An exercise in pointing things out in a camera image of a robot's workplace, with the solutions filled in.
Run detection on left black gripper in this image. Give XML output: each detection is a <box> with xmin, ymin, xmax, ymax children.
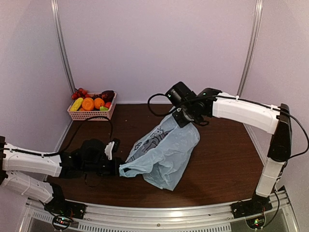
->
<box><xmin>83</xmin><ymin>157</ymin><xmax>131</xmax><ymax>175</ymax></box>

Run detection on light blue printed plastic bag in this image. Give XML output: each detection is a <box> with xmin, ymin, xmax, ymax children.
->
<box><xmin>119</xmin><ymin>116</ymin><xmax>200</xmax><ymax>191</ymax></box>

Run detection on red lychee bunch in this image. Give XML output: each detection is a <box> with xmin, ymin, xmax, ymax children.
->
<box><xmin>71</xmin><ymin>88</ymin><xmax>90</xmax><ymax>100</ymax></box>

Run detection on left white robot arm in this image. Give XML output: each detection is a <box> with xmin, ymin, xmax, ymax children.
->
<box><xmin>0</xmin><ymin>136</ymin><xmax>123</xmax><ymax>215</ymax></box>

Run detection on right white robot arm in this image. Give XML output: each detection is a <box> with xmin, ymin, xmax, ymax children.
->
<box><xmin>165</xmin><ymin>82</ymin><xmax>292</xmax><ymax>214</ymax></box>

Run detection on orange fruit in basket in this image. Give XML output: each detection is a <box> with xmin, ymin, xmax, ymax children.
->
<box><xmin>94</xmin><ymin>98</ymin><xmax>105</xmax><ymax>110</ymax></box>

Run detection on pink perforated plastic basket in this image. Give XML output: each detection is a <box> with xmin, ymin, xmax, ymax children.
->
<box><xmin>67</xmin><ymin>92</ymin><xmax>117</xmax><ymax>121</ymax></box>

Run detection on green pear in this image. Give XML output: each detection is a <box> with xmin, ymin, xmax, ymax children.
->
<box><xmin>99</xmin><ymin>106</ymin><xmax>109</xmax><ymax>112</ymax></box>

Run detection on red peach in basket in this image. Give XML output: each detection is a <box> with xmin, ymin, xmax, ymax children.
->
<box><xmin>104</xmin><ymin>102</ymin><xmax>112</xmax><ymax>109</ymax></box>

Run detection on dark purple grapes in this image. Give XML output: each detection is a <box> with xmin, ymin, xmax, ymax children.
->
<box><xmin>92</xmin><ymin>94</ymin><xmax>101</xmax><ymax>100</ymax></box>

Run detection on dark red apple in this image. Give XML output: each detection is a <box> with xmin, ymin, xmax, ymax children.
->
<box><xmin>100</xmin><ymin>90</ymin><xmax>115</xmax><ymax>102</ymax></box>

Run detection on right black cable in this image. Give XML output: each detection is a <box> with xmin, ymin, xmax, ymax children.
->
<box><xmin>147</xmin><ymin>93</ymin><xmax>309</xmax><ymax>160</ymax></box>

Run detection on black cable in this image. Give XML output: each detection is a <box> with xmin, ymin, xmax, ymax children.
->
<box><xmin>0</xmin><ymin>116</ymin><xmax>114</xmax><ymax>158</ymax></box>
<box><xmin>147</xmin><ymin>93</ymin><xmax>309</xmax><ymax>160</ymax></box>

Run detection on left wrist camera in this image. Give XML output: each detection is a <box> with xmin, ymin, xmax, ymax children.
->
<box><xmin>104</xmin><ymin>138</ymin><xmax>120</xmax><ymax>160</ymax></box>

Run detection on front aluminium rail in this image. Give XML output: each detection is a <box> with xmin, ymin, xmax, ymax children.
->
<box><xmin>17</xmin><ymin>190</ymin><xmax>300</xmax><ymax>232</ymax></box>

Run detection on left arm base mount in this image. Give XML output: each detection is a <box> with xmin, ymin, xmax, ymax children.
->
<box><xmin>44</xmin><ymin>183</ymin><xmax>86</xmax><ymax>219</ymax></box>

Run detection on left black cable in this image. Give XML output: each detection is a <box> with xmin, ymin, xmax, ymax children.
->
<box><xmin>0</xmin><ymin>116</ymin><xmax>114</xmax><ymax>158</ymax></box>

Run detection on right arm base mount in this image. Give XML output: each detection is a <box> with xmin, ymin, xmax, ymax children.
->
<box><xmin>230</xmin><ymin>194</ymin><xmax>273</xmax><ymax>218</ymax></box>

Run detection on right aluminium corner post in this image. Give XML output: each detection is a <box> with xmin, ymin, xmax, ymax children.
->
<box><xmin>237</xmin><ymin>0</ymin><xmax>263</xmax><ymax>96</ymax></box>

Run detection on aluminium corner post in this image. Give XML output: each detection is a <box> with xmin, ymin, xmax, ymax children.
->
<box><xmin>50</xmin><ymin>0</ymin><xmax>75</xmax><ymax>93</ymax></box>
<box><xmin>237</xmin><ymin>0</ymin><xmax>263</xmax><ymax>96</ymax></box>

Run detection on left aluminium corner post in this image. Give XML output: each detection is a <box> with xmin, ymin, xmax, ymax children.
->
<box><xmin>50</xmin><ymin>0</ymin><xmax>75</xmax><ymax>93</ymax></box>

